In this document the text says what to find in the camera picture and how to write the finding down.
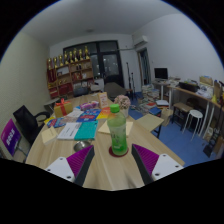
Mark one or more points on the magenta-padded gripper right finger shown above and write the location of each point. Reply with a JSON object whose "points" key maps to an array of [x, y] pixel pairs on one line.
{"points": [[165, 166]]}

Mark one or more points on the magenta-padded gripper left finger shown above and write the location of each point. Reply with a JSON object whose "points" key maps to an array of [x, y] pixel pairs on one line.
{"points": [[60, 167]]}

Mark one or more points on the green drink bottle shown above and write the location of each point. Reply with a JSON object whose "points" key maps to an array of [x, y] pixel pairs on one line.
{"points": [[117, 133]]}

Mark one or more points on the small metal cup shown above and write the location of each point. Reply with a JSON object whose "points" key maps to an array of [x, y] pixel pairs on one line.
{"points": [[81, 145]]}

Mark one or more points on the small beige notepad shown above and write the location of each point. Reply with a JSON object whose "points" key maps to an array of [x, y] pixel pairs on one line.
{"points": [[49, 135]]}

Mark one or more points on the teal book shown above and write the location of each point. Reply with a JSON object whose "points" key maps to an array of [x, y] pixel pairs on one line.
{"points": [[86, 130]]}

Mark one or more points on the small wooden side table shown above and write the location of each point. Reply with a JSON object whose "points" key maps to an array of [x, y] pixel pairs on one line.
{"points": [[150, 121]]}

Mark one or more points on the cardboard box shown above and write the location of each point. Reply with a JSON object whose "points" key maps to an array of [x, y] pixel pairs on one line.
{"points": [[166, 116]]}

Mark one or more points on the round red coaster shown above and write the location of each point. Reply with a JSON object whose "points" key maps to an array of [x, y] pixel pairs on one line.
{"points": [[111, 153]]}

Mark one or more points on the black office chair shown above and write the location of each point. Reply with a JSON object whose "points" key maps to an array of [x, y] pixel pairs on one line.
{"points": [[26, 123]]}

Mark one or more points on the black folding ladder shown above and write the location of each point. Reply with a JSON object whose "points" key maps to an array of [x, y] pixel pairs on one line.
{"points": [[215, 140]]}

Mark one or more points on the purple sign board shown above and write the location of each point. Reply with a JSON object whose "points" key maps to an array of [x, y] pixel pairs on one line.
{"points": [[10, 137]]}

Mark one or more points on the yellow gift box red ribbon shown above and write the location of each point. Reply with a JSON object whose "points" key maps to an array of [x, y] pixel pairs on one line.
{"points": [[63, 109]]}

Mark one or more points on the pale yellow envelope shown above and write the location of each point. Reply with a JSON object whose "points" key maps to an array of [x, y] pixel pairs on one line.
{"points": [[103, 128]]}

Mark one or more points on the white round stool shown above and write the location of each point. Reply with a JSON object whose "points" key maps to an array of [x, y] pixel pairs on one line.
{"points": [[193, 115]]}

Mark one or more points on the blue printed book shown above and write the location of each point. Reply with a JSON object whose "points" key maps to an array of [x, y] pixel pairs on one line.
{"points": [[89, 115]]}

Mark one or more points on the brown wooden stool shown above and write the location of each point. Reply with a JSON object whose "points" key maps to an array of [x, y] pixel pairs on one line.
{"points": [[181, 107]]}

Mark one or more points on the small white table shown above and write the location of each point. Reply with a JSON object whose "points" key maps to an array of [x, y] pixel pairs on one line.
{"points": [[50, 101]]}

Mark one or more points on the pile of books on floor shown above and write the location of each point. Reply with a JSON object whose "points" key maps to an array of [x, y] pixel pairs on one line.
{"points": [[148, 100]]}

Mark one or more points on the pink package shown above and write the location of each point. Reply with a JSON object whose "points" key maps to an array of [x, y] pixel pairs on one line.
{"points": [[89, 105]]}

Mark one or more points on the orange yellow book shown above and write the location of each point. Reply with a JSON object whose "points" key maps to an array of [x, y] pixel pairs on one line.
{"points": [[103, 114]]}

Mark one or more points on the pink flowers in pot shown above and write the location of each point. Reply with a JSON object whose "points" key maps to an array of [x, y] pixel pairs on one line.
{"points": [[122, 101]]}

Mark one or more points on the long wooden side desk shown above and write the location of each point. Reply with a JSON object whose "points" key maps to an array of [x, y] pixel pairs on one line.
{"points": [[200, 96]]}

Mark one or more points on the upright beige card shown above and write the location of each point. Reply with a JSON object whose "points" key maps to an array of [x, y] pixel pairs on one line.
{"points": [[103, 100]]}

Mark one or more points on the black box on desk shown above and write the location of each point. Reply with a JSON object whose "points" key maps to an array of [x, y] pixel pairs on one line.
{"points": [[188, 86]]}

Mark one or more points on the wooden shelf unit with trophies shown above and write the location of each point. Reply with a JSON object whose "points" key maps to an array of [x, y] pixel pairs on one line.
{"points": [[70, 78]]}

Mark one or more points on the brown armchair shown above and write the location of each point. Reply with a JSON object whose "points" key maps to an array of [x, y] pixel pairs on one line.
{"points": [[114, 89]]}

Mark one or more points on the black computer monitor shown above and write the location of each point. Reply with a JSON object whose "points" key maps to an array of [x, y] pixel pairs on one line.
{"points": [[161, 73]]}

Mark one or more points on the black microphone stand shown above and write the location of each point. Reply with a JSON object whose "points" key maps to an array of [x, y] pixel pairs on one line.
{"points": [[128, 78]]}

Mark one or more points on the dark glass door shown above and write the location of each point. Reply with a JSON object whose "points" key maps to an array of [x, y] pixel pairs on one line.
{"points": [[108, 63]]}

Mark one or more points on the white air conditioner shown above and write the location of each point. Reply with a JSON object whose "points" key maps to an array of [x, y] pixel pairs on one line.
{"points": [[140, 40]]}

